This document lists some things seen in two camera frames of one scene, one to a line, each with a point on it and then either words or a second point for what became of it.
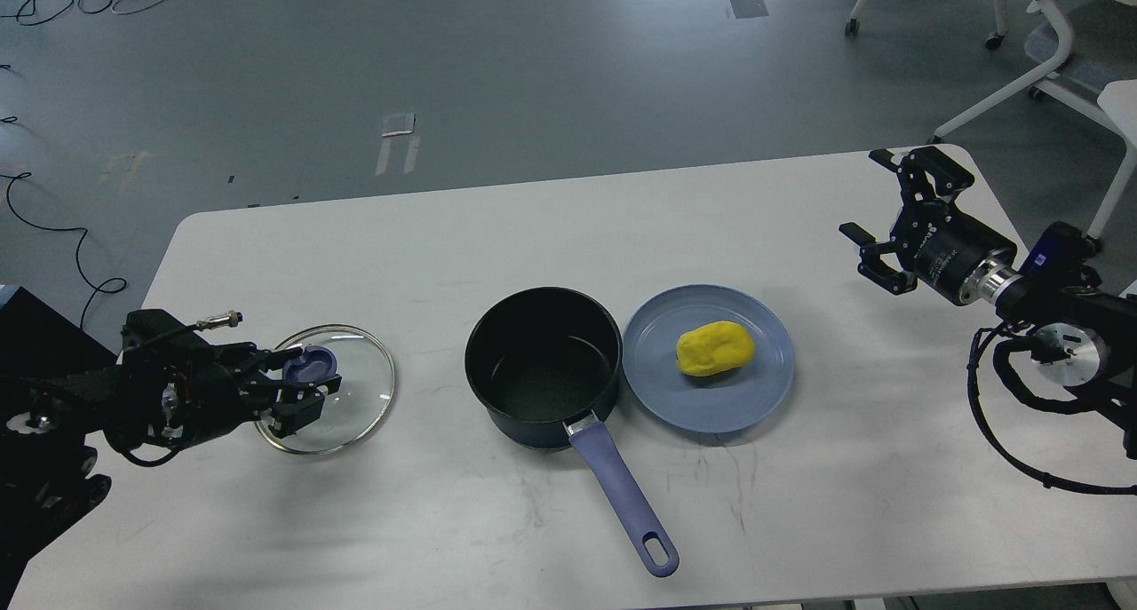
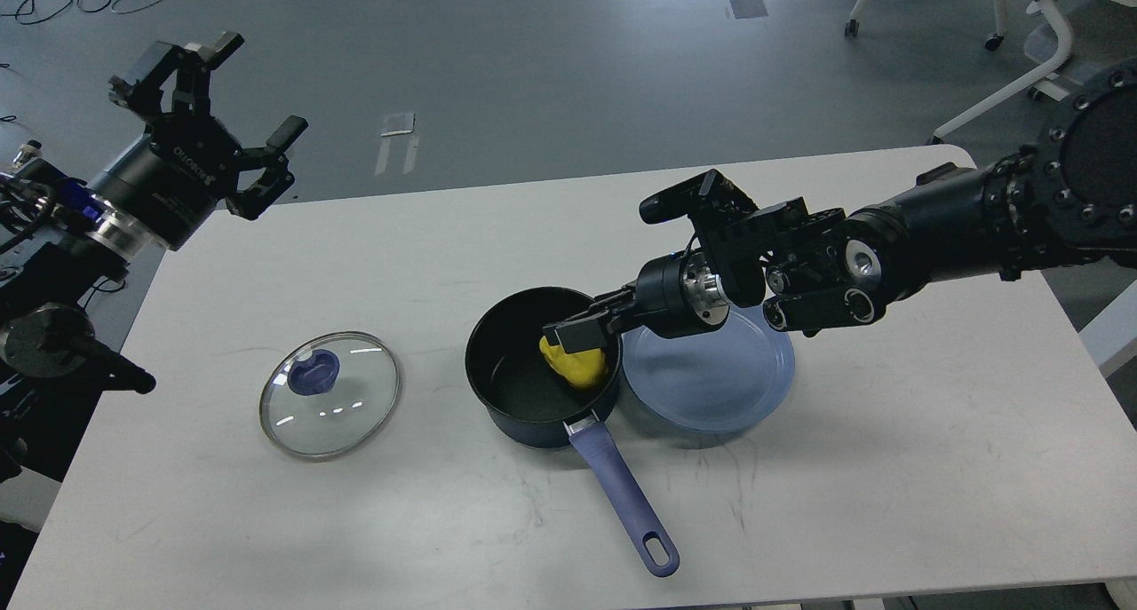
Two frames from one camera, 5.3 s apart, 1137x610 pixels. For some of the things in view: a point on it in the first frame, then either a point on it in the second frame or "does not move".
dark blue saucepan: x=545 y=360 does not move
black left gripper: x=202 y=392 → x=167 y=183
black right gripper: x=942 y=248 → x=677 y=296
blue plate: x=718 y=403 does not move
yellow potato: x=714 y=348 → x=584 y=368
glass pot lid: x=355 y=407 does not move
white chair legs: x=993 y=41 does not move
